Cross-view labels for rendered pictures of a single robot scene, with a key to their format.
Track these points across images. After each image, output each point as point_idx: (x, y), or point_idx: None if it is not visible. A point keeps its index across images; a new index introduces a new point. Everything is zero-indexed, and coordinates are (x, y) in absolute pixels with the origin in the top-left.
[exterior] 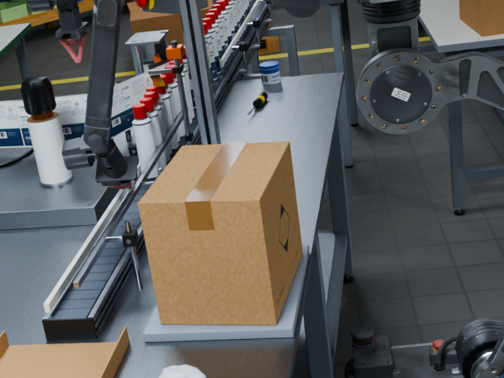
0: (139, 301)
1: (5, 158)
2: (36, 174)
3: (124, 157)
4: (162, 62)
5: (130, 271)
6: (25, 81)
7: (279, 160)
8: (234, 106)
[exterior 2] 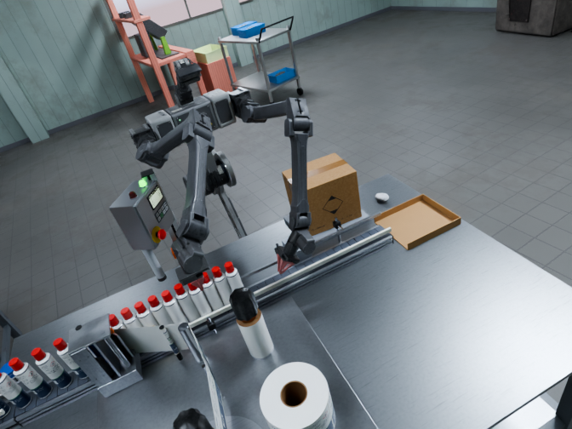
0: (348, 238)
1: (235, 426)
2: (254, 374)
3: (281, 249)
4: None
5: None
6: (247, 294)
7: None
8: None
